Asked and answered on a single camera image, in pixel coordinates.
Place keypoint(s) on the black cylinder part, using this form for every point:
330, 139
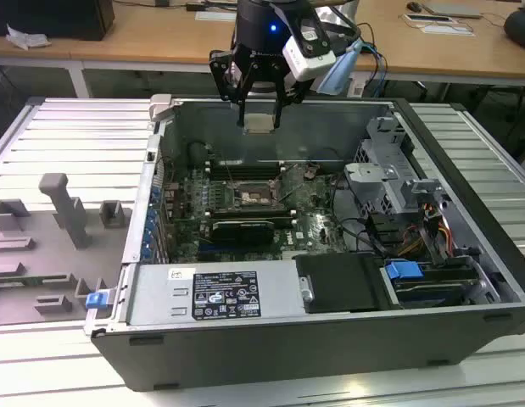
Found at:
197, 152

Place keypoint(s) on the black box on desk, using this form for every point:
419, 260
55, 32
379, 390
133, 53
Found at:
54, 17

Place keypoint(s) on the grey parts rack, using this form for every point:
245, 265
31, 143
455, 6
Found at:
33, 254

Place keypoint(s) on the white paper sheets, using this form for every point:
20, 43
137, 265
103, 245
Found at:
444, 29

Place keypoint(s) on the grey closed laptop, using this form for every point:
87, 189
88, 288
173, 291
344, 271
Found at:
453, 9

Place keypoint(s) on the CPU socket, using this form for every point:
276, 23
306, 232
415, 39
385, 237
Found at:
251, 196

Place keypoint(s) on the crumpled white paper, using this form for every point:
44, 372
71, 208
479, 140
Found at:
26, 38

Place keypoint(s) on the wooden desk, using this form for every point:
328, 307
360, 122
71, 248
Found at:
160, 38

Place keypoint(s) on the black computer mouse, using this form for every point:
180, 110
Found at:
413, 6

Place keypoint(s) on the grey power supply unit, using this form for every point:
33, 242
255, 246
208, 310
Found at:
160, 297

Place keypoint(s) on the grey case release latch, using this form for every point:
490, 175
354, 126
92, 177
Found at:
160, 106

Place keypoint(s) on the blue case latch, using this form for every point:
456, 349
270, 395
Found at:
96, 300

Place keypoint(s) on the black open PC case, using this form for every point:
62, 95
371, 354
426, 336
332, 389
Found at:
287, 360

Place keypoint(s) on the black expansion card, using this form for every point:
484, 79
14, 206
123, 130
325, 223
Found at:
243, 232

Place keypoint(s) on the green motherboard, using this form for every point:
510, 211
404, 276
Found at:
317, 212

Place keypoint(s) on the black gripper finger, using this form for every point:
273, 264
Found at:
280, 95
221, 72

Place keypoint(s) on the grey metal drive cage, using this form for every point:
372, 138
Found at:
381, 178

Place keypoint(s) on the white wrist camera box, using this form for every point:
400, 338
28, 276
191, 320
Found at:
308, 59

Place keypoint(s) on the blue expansion slot clip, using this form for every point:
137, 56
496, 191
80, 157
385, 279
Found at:
146, 252
156, 193
149, 238
152, 221

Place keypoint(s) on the black RAM slot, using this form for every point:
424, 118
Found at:
249, 210
245, 169

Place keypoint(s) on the brown copper board component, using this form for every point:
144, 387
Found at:
311, 171

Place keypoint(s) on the hard disk in blue carrier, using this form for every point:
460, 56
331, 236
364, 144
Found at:
402, 270

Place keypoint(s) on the silver square CPU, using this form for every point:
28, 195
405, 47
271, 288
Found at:
258, 123

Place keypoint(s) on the black round bag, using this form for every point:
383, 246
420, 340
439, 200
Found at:
521, 27

